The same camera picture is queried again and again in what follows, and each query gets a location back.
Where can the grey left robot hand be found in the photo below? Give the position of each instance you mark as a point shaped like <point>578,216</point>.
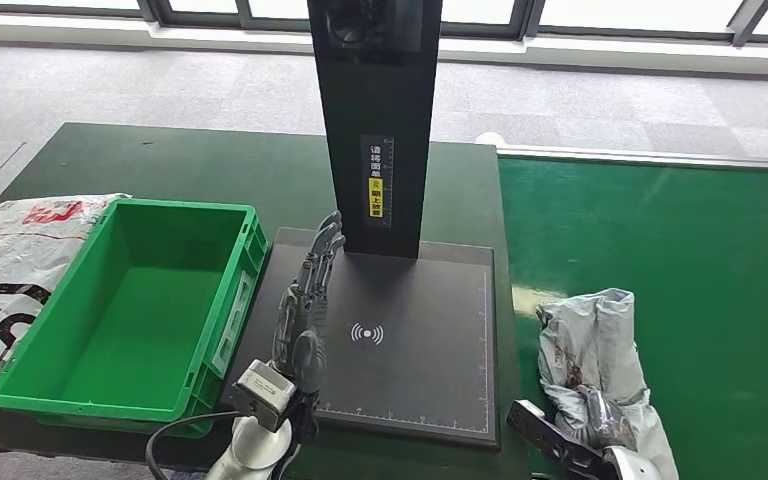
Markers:
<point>301,331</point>

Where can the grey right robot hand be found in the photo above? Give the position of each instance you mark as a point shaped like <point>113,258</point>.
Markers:
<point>606,417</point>

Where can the grey parcel bag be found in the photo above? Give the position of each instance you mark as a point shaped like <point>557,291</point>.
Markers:
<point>589,338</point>

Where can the black inbound scanner machine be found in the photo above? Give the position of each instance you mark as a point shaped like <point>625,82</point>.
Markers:
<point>417,331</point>

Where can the green conveyor belt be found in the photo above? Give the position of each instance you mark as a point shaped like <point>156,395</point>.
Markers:
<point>689,232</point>

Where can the white conveyor end cap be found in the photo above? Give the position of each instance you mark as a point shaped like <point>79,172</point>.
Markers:
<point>490,139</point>

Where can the yellow black label strip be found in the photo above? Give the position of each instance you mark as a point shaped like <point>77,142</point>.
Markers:
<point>375,199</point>

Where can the green plastic crate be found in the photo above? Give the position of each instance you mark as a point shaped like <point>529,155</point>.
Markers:
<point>139,311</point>

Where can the large white printed bag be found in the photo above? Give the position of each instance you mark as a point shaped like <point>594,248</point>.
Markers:
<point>6,258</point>

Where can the white window sill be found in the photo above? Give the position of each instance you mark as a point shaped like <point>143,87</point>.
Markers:
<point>92,32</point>

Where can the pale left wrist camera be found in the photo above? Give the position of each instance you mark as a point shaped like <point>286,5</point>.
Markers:
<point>261,394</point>

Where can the silver conveyor side rail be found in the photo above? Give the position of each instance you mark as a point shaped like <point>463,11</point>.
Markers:
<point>622,156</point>

